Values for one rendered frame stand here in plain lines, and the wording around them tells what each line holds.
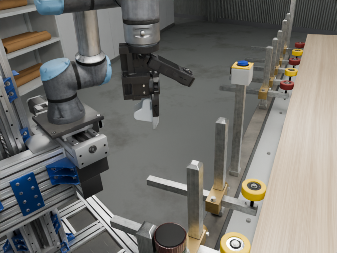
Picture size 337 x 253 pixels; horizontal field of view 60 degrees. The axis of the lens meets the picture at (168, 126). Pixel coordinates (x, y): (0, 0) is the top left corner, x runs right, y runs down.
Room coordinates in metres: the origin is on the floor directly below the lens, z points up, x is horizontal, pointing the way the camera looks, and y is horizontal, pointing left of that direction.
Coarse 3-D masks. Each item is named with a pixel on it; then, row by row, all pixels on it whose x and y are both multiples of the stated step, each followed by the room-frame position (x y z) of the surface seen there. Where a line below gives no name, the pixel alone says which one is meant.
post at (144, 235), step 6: (144, 222) 0.41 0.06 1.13; (144, 228) 0.39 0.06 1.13; (150, 228) 0.39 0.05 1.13; (156, 228) 0.39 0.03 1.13; (138, 234) 0.38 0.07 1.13; (144, 234) 0.38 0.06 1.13; (150, 234) 0.38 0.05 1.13; (138, 240) 0.38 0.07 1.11; (144, 240) 0.38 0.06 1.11; (150, 240) 0.37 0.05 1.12; (138, 246) 0.38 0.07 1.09; (144, 246) 0.38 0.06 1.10; (150, 246) 0.37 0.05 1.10; (144, 252) 0.38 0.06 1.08; (150, 252) 0.37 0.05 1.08
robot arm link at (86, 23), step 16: (80, 16) 1.05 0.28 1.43; (96, 16) 1.09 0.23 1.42; (80, 32) 1.07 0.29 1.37; (96, 32) 1.09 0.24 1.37; (80, 48) 1.09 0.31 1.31; (96, 48) 1.10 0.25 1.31; (80, 64) 1.09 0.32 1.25; (96, 64) 1.09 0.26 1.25; (80, 80) 1.07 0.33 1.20; (96, 80) 1.10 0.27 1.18
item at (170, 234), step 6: (162, 228) 0.38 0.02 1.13; (168, 228) 0.38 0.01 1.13; (174, 228) 0.38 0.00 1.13; (180, 228) 0.38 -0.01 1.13; (156, 234) 0.37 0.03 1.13; (162, 234) 0.37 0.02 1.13; (168, 234) 0.37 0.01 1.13; (174, 234) 0.37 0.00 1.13; (180, 234) 0.37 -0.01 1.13; (156, 240) 0.36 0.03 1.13; (162, 240) 0.36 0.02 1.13; (168, 240) 0.36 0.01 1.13; (174, 240) 0.36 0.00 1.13; (180, 240) 0.35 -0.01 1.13; (168, 246) 0.34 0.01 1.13; (174, 246) 0.34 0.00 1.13
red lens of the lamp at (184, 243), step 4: (184, 240) 0.36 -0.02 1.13; (156, 244) 0.35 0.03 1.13; (180, 244) 0.35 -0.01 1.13; (184, 244) 0.35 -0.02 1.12; (156, 248) 0.36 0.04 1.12; (160, 248) 0.35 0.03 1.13; (164, 248) 0.34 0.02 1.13; (168, 248) 0.34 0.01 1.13; (172, 248) 0.34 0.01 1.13; (176, 248) 0.34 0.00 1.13; (180, 248) 0.35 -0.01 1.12; (184, 248) 0.35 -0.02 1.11; (160, 252) 0.35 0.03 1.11; (164, 252) 0.34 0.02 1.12; (168, 252) 0.34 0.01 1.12; (172, 252) 0.34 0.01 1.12; (176, 252) 0.34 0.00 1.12; (180, 252) 0.34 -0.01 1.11
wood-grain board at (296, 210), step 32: (320, 64) 1.94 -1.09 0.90; (320, 96) 1.42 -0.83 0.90; (288, 128) 1.11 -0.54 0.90; (320, 128) 1.09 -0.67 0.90; (288, 160) 0.88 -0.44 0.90; (320, 160) 0.86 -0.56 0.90; (288, 192) 0.71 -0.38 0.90; (320, 192) 0.70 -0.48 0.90; (288, 224) 0.58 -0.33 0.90; (320, 224) 0.57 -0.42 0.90
